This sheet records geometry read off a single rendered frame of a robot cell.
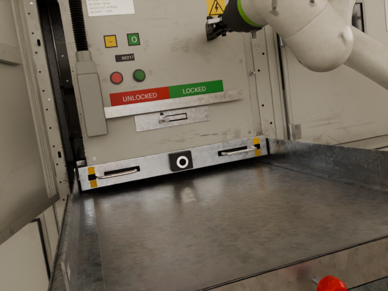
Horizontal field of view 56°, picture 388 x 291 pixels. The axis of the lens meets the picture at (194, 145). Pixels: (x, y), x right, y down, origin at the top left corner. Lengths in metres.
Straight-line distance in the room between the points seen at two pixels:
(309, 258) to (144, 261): 0.22
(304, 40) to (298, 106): 0.54
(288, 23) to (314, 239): 0.37
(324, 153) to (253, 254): 0.44
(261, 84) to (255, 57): 0.09
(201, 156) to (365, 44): 0.55
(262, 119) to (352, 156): 0.44
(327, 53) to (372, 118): 0.72
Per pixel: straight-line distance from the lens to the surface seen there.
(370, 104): 1.40
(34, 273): 1.11
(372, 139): 1.44
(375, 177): 0.78
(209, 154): 1.03
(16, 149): 0.94
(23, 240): 1.09
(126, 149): 0.99
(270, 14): 0.69
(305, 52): 0.71
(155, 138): 1.00
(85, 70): 0.88
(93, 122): 0.87
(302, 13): 0.69
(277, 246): 0.51
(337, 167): 0.86
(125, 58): 1.00
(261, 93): 1.18
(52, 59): 1.85
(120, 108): 0.95
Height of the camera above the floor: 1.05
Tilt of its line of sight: 7 degrees down
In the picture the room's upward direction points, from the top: 8 degrees counter-clockwise
